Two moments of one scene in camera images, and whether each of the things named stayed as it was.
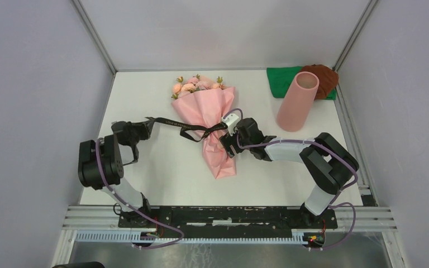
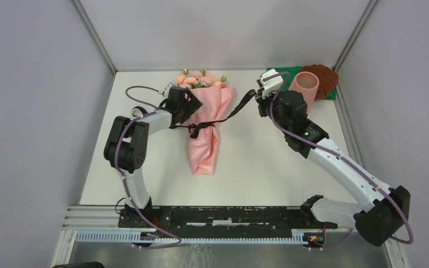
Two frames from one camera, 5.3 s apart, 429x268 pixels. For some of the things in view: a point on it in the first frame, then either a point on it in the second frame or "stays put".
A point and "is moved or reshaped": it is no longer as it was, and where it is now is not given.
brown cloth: [328, 77] stays put
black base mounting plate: [225, 219] stays put
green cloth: [281, 80] stays put
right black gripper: [227, 140] to [262, 100]
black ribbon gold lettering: [206, 128] is moved or reshaped
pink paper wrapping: [208, 100] is moved or reshaped
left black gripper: [145, 127] to [192, 105]
